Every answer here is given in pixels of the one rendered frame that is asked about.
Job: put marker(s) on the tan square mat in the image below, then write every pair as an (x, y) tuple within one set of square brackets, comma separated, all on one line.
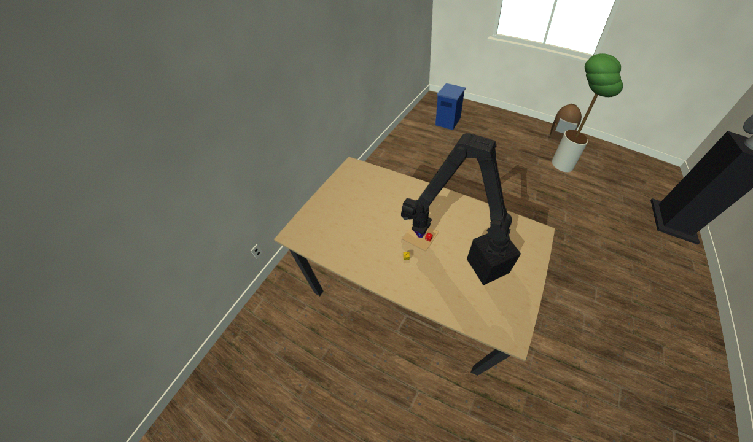
[(421, 243)]

